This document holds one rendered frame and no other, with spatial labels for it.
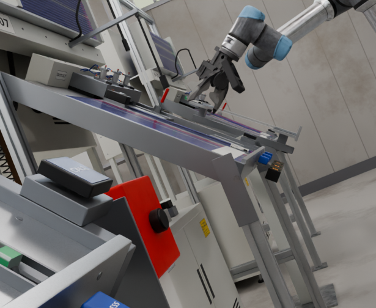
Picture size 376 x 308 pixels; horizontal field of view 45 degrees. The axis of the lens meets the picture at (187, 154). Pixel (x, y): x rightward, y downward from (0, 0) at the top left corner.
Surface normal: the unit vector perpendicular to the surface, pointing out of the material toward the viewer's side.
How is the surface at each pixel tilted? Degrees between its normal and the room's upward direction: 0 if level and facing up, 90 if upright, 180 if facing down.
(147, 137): 90
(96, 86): 90
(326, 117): 90
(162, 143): 90
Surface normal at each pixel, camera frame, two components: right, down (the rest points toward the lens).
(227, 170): -0.24, 0.07
